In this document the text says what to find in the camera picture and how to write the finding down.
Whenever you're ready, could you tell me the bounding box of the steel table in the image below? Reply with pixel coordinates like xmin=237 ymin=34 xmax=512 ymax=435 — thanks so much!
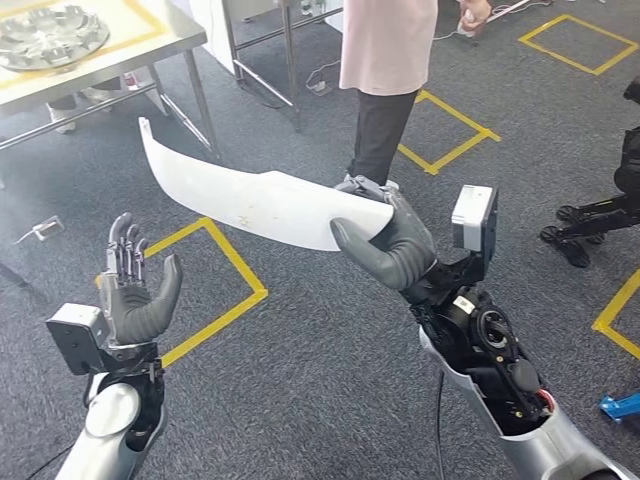
xmin=220 ymin=0 xmax=346 ymax=134

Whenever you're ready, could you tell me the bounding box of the white curved plastic part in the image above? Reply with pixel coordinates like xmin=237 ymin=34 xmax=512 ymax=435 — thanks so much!
xmin=138 ymin=117 xmax=395 ymax=253

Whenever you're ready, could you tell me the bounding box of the blue plastic item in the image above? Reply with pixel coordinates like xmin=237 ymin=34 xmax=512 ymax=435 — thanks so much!
xmin=598 ymin=392 xmax=640 ymax=423

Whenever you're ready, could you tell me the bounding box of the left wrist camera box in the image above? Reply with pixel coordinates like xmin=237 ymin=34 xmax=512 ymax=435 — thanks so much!
xmin=45 ymin=303 xmax=111 ymax=378

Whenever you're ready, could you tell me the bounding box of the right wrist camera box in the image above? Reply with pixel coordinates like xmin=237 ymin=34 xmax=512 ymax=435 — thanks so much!
xmin=451 ymin=184 xmax=500 ymax=256

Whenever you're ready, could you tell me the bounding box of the yellow tape on workbench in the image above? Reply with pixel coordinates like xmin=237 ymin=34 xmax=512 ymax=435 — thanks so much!
xmin=0 ymin=0 xmax=166 ymax=91

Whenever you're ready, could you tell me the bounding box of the silver wheel hubcap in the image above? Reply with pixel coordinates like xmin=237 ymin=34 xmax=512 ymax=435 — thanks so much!
xmin=0 ymin=5 xmax=111 ymax=73

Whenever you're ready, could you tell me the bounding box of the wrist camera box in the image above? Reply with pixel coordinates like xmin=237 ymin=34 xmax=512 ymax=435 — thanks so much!
xmin=45 ymin=303 xmax=111 ymax=378
xmin=451 ymin=184 xmax=500 ymax=256

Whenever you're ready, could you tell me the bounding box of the white partition panel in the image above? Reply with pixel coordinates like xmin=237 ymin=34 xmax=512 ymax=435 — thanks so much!
xmin=187 ymin=0 xmax=236 ymax=74

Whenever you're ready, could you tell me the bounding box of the yellow floor tape square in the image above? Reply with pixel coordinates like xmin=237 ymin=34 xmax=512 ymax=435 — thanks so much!
xmin=397 ymin=89 xmax=502 ymax=177
xmin=94 ymin=217 xmax=269 ymax=370

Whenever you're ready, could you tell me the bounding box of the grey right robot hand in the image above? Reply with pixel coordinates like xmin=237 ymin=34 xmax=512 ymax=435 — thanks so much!
xmin=330 ymin=174 xmax=438 ymax=293

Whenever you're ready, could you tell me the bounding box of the steel workbench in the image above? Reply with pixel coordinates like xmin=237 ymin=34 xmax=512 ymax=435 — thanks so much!
xmin=0 ymin=0 xmax=221 ymax=160

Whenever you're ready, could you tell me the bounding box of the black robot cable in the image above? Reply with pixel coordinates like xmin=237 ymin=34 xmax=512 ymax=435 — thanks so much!
xmin=433 ymin=370 xmax=448 ymax=480

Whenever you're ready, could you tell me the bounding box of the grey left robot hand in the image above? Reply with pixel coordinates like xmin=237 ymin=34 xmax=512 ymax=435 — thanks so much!
xmin=100 ymin=211 xmax=183 ymax=348

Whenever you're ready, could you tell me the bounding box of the person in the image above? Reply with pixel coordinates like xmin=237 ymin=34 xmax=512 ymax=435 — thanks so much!
xmin=339 ymin=0 xmax=494 ymax=190

